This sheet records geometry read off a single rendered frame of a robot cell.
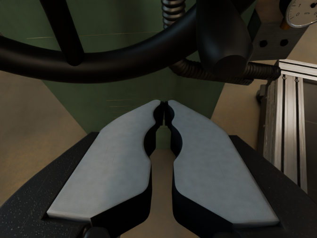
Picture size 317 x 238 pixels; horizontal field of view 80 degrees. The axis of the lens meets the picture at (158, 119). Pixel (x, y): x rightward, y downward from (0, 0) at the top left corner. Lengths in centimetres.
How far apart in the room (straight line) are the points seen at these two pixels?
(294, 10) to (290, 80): 58
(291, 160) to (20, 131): 114
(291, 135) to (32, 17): 74
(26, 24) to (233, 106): 87
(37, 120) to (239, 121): 100
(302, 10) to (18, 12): 42
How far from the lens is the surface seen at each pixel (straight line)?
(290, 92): 86
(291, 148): 73
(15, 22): 43
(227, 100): 103
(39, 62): 19
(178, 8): 21
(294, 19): 35
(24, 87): 132
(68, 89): 53
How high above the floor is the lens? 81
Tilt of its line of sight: 60 degrees down
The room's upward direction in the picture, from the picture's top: 5 degrees counter-clockwise
